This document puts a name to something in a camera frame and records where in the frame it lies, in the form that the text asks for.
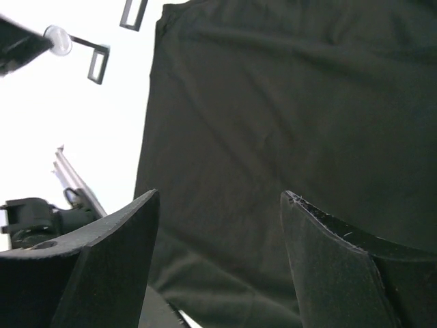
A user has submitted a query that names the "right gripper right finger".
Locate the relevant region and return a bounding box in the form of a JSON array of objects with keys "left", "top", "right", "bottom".
[{"left": 281, "top": 191, "right": 436, "bottom": 327}]

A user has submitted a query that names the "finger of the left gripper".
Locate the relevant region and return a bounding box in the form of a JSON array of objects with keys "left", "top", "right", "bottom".
[{"left": 0, "top": 16, "right": 51, "bottom": 77}]

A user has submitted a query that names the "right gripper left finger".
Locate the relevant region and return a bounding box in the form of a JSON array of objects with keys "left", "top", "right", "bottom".
[{"left": 1, "top": 190, "right": 160, "bottom": 328}]

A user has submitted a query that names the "white round brooch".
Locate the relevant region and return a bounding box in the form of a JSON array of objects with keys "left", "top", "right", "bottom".
[{"left": 43, "top": 25, "right": 72, "bottom": 57}]

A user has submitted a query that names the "black t-shirt garment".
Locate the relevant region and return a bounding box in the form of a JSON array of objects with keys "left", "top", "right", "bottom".
[{"left": 135, "top": 1, "right": 436, "bottom": 327}]

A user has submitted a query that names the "black frame box near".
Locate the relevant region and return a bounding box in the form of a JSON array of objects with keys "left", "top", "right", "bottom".
[{"left": 70, "top": 35, "right": 111, "bottom": 85}]

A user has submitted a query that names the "black frame box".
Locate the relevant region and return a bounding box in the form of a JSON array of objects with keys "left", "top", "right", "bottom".
[
  {"left": 70, "top": 35, "right": 111, "bottom": 85},
  {"left": 119, "top": 0, "right": 148, "bottom": 31}
]

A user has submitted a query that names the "aluminium frame rail front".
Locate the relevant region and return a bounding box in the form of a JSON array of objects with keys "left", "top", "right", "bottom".
[{"left": 53, "top": 146, "right": 107, "bottom": 217}]

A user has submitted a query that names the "black frame box far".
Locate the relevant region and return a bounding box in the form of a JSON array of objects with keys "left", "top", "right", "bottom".
[{"left": 119, "top": 0, "right": 148, "bottom": 31}]

